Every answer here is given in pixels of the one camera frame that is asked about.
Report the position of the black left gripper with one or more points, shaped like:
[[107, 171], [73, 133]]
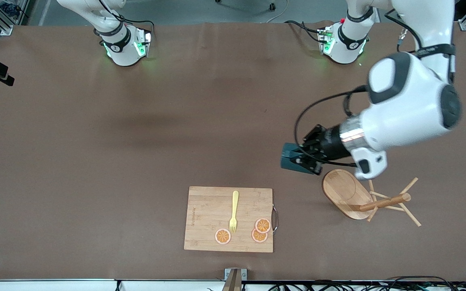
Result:
[[331, 144]]

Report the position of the teal mug with yellow inside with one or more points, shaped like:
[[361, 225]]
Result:
[[287, 159]]

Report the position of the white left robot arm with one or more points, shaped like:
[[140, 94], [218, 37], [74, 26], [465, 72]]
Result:
[[411, 101]]

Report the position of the wooden mug tree rack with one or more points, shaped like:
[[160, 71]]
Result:
[[342, 190]]

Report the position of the orange slice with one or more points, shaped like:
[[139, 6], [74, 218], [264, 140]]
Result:
[[223, 236], [263, 224], [257, 238]]

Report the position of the yellow plastic fork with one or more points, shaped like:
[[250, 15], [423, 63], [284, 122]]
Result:
[[235, 202]]

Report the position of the black caster wheel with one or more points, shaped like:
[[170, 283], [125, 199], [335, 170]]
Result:
[[272, 6]]

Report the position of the metal table edge bracket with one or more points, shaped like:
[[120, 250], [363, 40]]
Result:
[[235, 279]]

